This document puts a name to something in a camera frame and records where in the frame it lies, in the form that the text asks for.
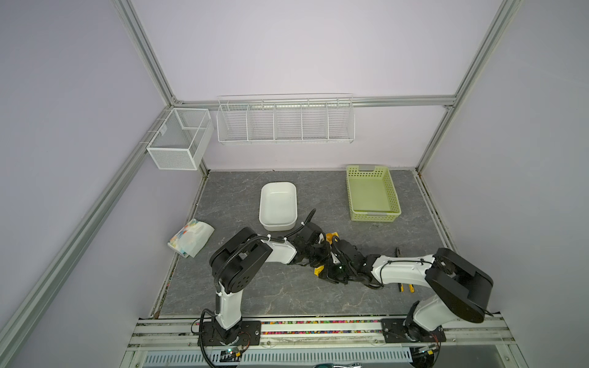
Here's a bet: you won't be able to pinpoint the yellow paper napkin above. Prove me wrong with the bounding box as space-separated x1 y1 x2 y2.
314 232 339 277

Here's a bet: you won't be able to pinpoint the white oval plastic tub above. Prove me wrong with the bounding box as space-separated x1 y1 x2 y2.
259 182 298 232

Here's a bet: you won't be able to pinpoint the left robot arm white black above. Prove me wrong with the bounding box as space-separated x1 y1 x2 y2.
210 209 330 340

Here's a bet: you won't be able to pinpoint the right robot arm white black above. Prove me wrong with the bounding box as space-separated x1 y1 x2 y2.
314 236 493 342

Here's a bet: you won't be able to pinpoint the yellow black pliers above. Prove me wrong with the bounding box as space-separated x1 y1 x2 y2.
395 247 416 294

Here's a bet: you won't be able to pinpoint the green perforated plastic basket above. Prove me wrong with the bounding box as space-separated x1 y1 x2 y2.
346 165 402 222

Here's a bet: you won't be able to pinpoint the white mesh box basket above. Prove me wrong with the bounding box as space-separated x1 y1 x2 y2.
147 108 214 171

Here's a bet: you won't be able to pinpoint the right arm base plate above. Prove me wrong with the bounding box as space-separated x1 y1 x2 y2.
380 318 446 343

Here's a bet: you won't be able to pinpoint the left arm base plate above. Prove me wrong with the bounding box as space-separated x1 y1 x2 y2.
199 320 262 347

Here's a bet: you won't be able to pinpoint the white wire wall rack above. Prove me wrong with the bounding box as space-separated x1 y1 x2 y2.
217 94 356 144

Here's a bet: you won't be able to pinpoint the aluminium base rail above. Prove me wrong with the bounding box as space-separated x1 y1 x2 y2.
127 314 516 351

